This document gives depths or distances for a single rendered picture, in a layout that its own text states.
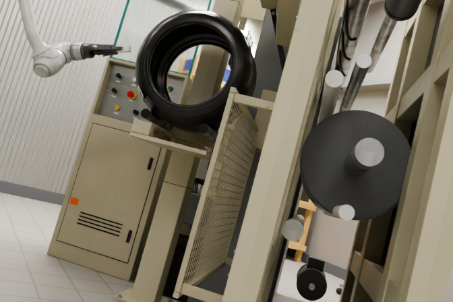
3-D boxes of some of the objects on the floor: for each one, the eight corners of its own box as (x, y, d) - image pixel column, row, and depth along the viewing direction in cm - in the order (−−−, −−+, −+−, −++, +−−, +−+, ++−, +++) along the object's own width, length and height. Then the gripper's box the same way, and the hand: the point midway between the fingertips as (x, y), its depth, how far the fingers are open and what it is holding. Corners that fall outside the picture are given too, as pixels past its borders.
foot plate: (131, 289, 256) (131, 285, 257) (176, 304, 251) (177, 300, 251) (110, 298, 230) (112, 293, 231) (161, 315, 225) (162, 311, 225)
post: (137, 295, 248) (257, -126, 277) (160, 303, 246) (279, -122, 274) (128, 299, 236) (255, -142, 264) (152, 308, 233) (278, -138, 261)
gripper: (79, 39, 227) (125, 36, 223) (91, 48, 240) (135, 46, 236) (78, 54, 226) (125, 51, 222) (90, 62, 239) (135, 60, 235)
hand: (123, 48), depth 230 cm, fingers closed
